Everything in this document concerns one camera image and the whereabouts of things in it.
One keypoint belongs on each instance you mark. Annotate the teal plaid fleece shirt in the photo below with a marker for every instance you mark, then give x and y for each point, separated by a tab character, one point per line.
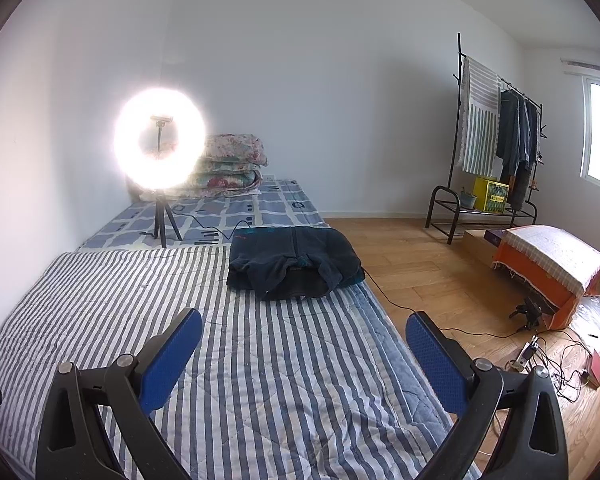
290	255

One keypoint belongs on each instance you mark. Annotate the black metal clothes rack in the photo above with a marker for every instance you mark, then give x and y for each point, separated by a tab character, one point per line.
458	50

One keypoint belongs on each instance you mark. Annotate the blue-grey hanging shirt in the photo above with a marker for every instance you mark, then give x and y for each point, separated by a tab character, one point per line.
530	135

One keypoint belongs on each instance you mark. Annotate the yellow crate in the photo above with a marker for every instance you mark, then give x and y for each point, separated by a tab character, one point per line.
490	195

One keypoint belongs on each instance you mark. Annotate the white power strip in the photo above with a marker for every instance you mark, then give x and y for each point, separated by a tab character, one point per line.
527	352

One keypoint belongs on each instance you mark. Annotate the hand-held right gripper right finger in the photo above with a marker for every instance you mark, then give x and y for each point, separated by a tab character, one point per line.
435	360

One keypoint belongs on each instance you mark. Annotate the black device on floor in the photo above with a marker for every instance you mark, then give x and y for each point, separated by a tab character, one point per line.
532	310

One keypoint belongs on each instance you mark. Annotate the clear plastic sheet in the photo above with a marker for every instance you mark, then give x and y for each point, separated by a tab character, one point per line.
592	320

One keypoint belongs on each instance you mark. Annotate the folded floral quilt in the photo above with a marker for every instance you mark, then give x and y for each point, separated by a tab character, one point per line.
230	160

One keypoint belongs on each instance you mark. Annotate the dark hanging jacket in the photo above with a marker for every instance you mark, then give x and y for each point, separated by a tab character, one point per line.
507	130

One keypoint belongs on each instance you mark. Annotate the white curtain rail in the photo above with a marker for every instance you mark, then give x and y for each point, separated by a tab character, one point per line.
590	65

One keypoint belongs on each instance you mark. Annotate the striped fringed towel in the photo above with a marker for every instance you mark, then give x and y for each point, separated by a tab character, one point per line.
480	125

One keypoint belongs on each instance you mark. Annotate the blue checked bed sheet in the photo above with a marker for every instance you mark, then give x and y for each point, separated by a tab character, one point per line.
275	205

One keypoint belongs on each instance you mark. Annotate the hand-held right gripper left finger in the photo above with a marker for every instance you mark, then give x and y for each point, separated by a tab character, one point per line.
172	355

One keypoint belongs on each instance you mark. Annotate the flat cardboard box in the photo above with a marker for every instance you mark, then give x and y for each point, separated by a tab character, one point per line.
475	247

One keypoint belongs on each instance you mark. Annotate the purple flat box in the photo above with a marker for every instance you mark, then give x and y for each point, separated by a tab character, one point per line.
495	236

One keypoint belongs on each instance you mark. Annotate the small green pot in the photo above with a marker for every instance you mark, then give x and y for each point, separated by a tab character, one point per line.
468	200

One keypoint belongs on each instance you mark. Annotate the orange covered stool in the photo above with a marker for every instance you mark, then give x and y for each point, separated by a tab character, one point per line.
572	312

